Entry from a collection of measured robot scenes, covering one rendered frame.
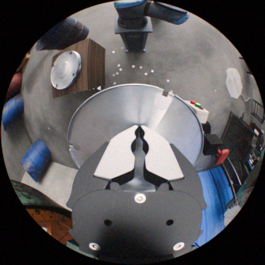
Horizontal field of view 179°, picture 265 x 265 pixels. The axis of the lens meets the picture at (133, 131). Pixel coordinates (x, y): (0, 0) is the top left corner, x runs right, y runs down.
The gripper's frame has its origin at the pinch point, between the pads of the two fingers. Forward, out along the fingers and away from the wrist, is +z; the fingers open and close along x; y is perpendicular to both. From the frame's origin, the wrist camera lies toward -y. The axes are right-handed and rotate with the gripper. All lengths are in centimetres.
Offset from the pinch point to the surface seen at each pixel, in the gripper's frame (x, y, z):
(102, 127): -5.7, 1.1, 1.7
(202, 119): 24.5, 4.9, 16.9
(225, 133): 150, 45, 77
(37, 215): -33.0, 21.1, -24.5
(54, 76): -59, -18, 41
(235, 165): 151, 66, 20
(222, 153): 30.2, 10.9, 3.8
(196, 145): 11.5, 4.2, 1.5
